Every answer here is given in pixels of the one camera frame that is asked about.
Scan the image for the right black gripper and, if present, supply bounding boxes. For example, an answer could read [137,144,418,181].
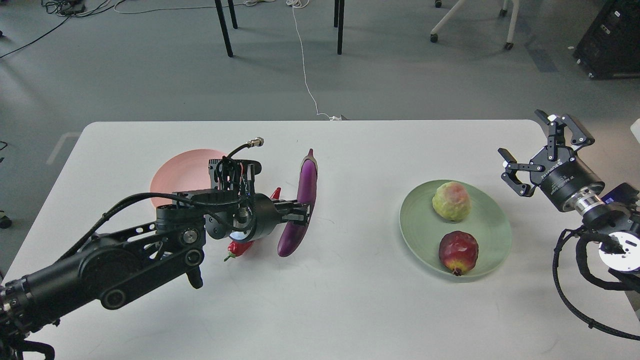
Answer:
[498,109,605,212]

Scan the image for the black cables on floor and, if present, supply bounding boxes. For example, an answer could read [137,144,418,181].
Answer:
[0,0,121,59]

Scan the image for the green plate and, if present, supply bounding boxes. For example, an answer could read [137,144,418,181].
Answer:
[398,178,513,280]

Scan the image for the purple eggplant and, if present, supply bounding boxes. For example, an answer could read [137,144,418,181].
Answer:
[278,148,318,257]

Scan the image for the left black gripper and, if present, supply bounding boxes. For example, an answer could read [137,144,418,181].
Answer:
[229,194,312,244]

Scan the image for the white cable on floor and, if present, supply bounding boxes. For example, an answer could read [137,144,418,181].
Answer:
[286,0,343,122]

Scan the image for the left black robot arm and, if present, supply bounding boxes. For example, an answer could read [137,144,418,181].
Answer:
[1,137,318,360]

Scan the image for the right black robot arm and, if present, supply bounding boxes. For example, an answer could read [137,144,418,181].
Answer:
[498,109,639,341]

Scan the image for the green-pink custard apple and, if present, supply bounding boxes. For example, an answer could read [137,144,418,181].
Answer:
[431,181,473,222]

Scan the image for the black table leg left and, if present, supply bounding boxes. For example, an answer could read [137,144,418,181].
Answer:
[214,0,234,59]

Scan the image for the black table leg rear-right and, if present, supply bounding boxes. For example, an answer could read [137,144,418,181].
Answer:
[333,0,339,28]

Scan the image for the white chair base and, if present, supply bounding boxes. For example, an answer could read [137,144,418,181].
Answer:
[430,0,521,51]

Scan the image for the black table leg rear-left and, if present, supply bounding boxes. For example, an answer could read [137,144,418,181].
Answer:
[227,0,239,30]

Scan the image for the black table leg right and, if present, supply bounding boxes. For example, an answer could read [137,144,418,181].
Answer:
[336,0,345,55]

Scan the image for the black equipment case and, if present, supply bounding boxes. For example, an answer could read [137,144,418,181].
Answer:
[573,0,640,80]

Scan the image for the pink plate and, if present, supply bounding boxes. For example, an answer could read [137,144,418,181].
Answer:
[149,148,227,194]

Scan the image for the red chili pepper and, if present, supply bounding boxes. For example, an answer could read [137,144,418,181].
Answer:
[224,187,282,261]

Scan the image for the red pomegranate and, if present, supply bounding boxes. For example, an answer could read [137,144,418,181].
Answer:
[438,230,479,276]

